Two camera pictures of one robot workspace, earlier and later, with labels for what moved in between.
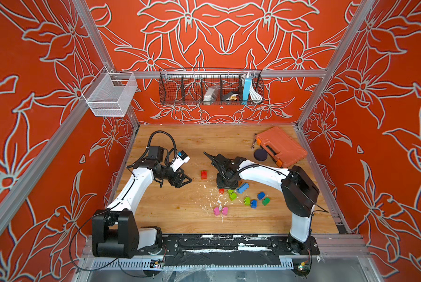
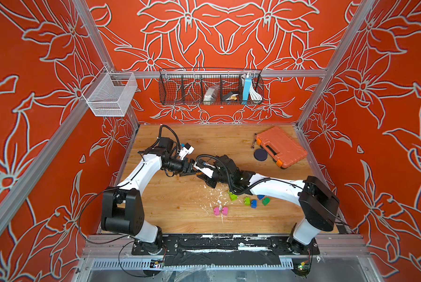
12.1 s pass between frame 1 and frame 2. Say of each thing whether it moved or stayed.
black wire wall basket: stayed
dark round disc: stayed
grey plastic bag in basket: stayed
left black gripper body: moved
